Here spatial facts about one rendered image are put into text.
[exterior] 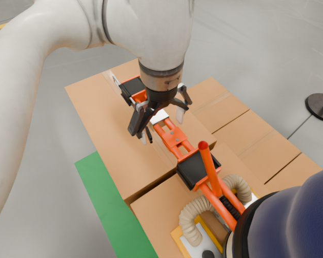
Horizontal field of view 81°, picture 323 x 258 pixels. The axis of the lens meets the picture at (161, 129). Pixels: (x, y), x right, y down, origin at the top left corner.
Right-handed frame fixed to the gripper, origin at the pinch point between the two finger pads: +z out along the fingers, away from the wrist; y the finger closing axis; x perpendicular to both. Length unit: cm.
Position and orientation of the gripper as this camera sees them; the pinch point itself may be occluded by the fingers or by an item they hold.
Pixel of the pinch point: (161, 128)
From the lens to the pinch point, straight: 58.7
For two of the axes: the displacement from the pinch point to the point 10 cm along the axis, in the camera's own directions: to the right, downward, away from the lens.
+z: 0.0, 5.4, 8.4
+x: -5.5, -7.0, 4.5
